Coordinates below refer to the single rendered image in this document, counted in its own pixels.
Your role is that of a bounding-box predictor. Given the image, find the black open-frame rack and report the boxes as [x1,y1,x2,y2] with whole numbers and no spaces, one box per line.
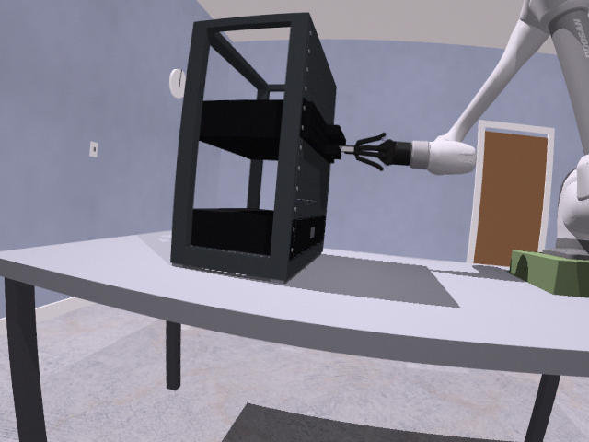
[170,12,346,284]

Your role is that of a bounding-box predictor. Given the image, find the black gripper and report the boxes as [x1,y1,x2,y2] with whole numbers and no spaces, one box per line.
[339,133,411,171]

